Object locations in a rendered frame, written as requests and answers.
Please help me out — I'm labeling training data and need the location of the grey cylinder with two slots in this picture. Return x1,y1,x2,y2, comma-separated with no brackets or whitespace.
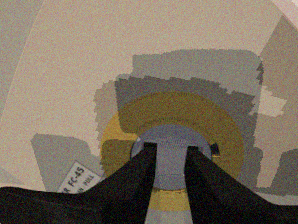
132,124,212,189

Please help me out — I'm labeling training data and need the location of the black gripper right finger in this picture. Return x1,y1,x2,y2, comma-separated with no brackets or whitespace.
184,147,298,224

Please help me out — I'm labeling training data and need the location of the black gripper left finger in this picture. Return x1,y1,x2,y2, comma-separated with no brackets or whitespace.
0,143,157,224

